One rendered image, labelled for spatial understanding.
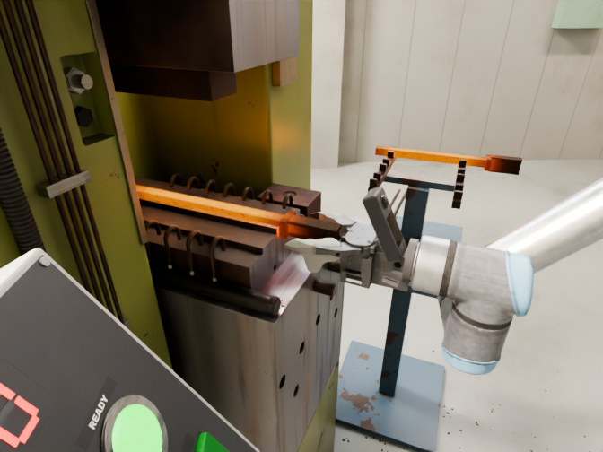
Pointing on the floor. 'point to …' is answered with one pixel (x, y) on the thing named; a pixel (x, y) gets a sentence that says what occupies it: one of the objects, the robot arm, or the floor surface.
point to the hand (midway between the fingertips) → (301, 226)
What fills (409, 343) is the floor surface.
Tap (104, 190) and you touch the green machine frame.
